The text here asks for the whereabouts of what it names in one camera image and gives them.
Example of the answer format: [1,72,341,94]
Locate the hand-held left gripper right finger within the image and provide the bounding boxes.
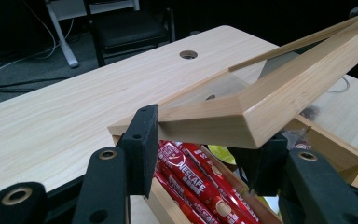
[229,133,358,224]

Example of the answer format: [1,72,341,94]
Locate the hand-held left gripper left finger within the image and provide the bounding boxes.
[71,104,159,224]

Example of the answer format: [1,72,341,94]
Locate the wooden glass box lid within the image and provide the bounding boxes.
[106,8,358,149]

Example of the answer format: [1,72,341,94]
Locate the wooden tea box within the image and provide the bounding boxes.
[110,115,358,224]

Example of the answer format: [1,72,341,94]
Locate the yellow packet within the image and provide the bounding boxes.
[207,144,238,166]

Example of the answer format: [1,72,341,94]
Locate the pile of red coffee sticks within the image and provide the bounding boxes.
[153,139,263,224]

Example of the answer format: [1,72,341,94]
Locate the black folding chair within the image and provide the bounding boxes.
[83,0,177,68]

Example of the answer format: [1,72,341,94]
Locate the white desk frame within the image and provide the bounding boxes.
[44,0,142,69]

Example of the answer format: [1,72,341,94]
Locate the black floor cables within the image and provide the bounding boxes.
[0,76,73,93]

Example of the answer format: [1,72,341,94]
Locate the white floor cable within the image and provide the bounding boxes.
[0,0,76,80]

